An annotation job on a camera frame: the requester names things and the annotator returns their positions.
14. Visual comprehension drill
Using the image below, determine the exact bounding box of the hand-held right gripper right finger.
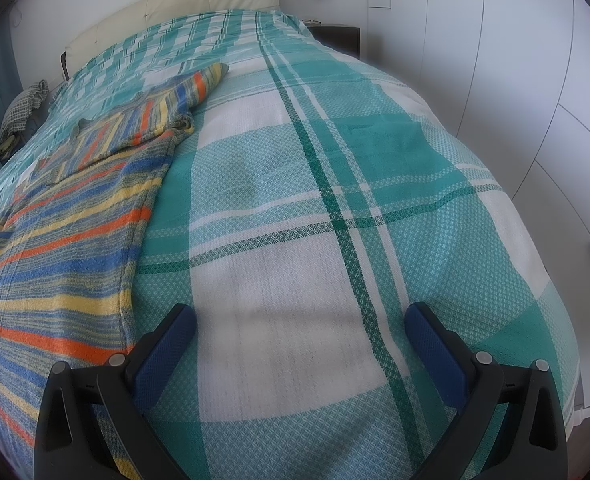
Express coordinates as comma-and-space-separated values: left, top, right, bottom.
403, 301, 570, 480

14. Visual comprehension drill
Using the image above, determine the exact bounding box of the white wardrobe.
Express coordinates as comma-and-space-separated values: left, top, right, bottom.
364, 0, 590, 413

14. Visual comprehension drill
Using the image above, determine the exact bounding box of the cream padded headboard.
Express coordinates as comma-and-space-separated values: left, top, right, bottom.
60, 0, 282, 82

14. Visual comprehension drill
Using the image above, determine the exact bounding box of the pile of folded clothes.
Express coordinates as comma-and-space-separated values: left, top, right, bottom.
0, 79, 50, 157

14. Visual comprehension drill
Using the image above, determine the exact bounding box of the teal checkered bed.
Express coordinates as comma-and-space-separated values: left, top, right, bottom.
0, 7, 584, 480

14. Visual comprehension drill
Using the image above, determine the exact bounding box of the striped knit sweater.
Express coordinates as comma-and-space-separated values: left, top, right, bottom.
0, 62, 231, 480

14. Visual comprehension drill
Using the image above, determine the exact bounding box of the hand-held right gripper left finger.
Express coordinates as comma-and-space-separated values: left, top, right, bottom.
34, 303, 198, 480

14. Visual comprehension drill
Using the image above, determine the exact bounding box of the dark wooden nightstand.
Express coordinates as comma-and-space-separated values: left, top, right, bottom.
309, 23, 362, 59

